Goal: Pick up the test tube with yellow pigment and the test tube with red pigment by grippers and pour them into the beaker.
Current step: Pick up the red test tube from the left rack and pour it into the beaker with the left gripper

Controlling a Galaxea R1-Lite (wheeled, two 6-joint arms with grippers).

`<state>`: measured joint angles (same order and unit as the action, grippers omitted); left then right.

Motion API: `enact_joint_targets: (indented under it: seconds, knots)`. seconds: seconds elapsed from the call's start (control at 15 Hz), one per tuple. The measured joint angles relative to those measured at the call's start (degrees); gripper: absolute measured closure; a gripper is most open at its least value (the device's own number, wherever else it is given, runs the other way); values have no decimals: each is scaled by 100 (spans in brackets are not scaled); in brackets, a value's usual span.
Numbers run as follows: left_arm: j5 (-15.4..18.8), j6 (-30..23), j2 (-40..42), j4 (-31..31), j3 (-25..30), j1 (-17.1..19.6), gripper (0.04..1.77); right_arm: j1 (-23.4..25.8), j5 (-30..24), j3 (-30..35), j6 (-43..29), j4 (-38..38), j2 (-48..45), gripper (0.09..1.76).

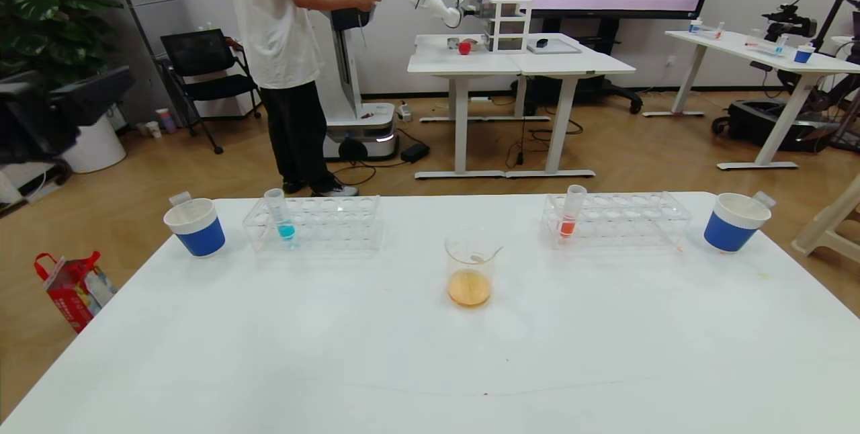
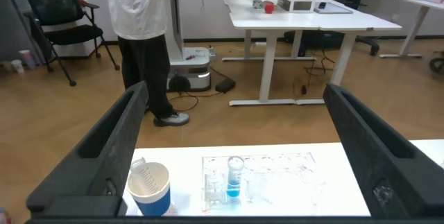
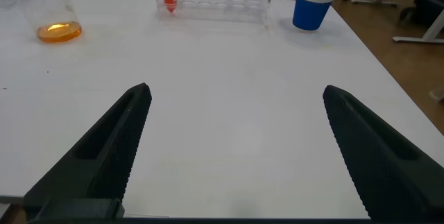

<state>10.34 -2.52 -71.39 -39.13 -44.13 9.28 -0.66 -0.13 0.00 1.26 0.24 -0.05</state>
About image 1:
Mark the white mobile robot body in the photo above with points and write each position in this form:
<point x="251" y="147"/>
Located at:
<point x="342" y="84"/>

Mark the black power adapter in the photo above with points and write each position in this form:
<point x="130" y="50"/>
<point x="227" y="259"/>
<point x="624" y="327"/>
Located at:
<point x="416" y="152"/>

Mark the clear plastic test tube rack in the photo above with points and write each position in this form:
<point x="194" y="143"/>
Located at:
<point x="611" y="222"/>
<point x="329" y="227"/>

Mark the green leafy plant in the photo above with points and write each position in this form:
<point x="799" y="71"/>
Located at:
<point x="47" y="17"/>

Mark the white standing desk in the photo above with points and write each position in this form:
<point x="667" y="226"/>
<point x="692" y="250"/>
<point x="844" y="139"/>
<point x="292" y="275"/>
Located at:
<point x="739" y="46"/>

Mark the pink floor cup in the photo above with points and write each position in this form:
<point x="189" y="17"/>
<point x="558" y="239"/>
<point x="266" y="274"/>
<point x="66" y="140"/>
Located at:
<point x="166" y="121"/>

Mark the blue pigment test tube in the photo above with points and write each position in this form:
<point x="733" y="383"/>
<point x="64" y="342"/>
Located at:
<point x="285" y="229"/>

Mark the black display stand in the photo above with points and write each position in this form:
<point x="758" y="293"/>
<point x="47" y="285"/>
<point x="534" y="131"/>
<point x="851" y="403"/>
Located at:
<point x="605" y="88"/>

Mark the person in white shirt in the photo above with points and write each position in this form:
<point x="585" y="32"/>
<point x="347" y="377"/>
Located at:
<point x="282" y="31"/>

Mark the small blue paper cup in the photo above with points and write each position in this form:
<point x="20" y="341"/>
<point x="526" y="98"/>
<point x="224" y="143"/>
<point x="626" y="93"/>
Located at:
<point x="804" y="55"/>

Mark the red apple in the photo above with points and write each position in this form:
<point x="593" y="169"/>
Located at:
<point x="465" y="48"/>

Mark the yellow pigment test tube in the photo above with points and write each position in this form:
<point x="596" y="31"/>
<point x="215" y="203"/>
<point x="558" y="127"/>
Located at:
<point x="764" y="198"/>

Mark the blue and white paper cup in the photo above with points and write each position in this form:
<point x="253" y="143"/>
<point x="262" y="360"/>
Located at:
<point x="731" y="232"/>
<point x="200" y="236"/>

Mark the white drawer organizer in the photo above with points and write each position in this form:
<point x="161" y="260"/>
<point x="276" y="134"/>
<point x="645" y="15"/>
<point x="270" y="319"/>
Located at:
<point x="509" y="24"/>

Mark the black folding chair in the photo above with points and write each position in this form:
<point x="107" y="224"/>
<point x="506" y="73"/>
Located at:
<point x="198" y="54"/>

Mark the red pigment test tube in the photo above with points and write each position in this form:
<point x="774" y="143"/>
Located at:
<point x="180" y="199"/>
<point x="568" y="224"/>

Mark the black background robot arm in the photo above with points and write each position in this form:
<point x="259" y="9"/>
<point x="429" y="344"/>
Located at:
<point x="789" y="17"/>

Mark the white power strip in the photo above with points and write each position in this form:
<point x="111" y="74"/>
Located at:
<point x="404" y="111"/>

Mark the red shopping bag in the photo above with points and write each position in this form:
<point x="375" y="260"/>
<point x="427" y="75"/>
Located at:
<point x="72" y="291"/>

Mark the clear glass beaker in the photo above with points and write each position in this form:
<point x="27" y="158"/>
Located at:
<point x="469" y="289"/>

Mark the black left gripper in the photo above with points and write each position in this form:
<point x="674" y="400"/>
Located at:
<point x="30" y="121"/>

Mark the white floor cup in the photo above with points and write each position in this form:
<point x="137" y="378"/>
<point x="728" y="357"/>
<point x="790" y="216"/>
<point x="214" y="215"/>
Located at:
<point x="154" y="129"/>

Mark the beige plastic stool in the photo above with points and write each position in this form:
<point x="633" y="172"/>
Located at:
<point x="833" y="224"/>

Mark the white plant pot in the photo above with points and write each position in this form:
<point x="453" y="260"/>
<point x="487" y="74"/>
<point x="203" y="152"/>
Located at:
<point x="97" y="145"/>

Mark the white double desk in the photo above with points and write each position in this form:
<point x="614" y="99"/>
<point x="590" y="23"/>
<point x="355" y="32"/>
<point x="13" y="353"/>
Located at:
<point x="524" y="63"/>

